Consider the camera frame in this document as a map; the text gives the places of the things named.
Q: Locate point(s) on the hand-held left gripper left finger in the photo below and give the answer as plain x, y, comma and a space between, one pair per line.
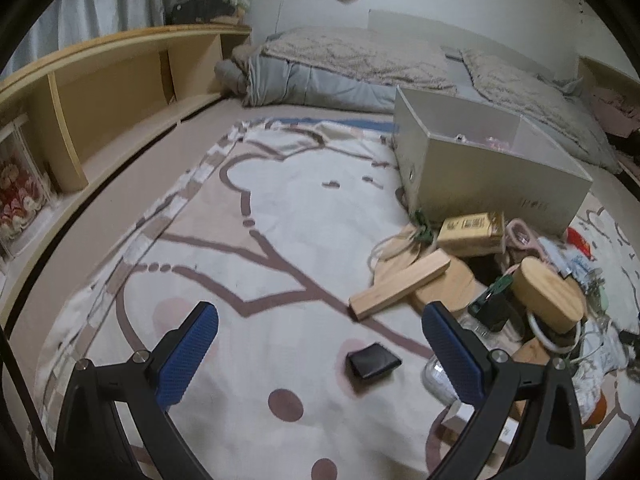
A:
190, 355

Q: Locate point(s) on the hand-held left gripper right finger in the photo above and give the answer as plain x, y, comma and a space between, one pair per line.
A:
455, 360

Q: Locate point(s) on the black wallet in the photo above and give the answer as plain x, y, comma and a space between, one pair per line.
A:
374, 361

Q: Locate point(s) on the white shoe box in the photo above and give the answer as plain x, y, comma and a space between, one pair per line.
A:
475, 185

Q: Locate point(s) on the clear plastic jar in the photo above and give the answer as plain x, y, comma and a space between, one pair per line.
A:
437, 377

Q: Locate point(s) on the white power bank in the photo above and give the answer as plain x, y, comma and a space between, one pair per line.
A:
460, 417

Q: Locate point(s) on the black charger adapter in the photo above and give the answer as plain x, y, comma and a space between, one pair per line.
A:
492, 312

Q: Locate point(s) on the round wooden board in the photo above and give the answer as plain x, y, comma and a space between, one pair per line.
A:
447, 290

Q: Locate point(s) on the rectangular wooden block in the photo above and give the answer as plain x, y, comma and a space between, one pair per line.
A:
400, 285

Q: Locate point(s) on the oval wooden box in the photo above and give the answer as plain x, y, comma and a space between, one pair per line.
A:
545, 300

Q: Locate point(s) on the yellow cardboard box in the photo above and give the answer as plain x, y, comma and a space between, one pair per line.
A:
470, 232

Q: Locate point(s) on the white blue sachet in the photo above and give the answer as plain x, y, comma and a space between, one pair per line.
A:
575, 265

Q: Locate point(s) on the red foil packet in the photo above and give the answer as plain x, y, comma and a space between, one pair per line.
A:
580, 242

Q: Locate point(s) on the printed cartoon blanket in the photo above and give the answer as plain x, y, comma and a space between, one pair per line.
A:
300, 200

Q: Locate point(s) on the doll in clear box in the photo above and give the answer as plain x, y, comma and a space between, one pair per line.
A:
20, 195

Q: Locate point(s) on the beige textured pillow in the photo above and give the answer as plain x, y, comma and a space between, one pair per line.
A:
530, 95

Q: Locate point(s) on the wooden shelf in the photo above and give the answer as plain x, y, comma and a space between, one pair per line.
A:
125, 75

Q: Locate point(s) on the grey duvet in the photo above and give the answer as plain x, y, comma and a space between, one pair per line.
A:
300, 85

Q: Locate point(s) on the pink clothes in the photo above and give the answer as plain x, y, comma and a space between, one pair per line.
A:
617, 110

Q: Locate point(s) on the folded grey beige blanket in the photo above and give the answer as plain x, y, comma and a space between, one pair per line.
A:
350, 55

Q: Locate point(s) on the white headboard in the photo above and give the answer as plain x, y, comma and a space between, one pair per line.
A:
475, 35

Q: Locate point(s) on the dark bag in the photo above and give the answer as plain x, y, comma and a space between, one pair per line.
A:
200, 10

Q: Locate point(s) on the grey curtain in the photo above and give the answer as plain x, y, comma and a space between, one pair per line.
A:
100, 5

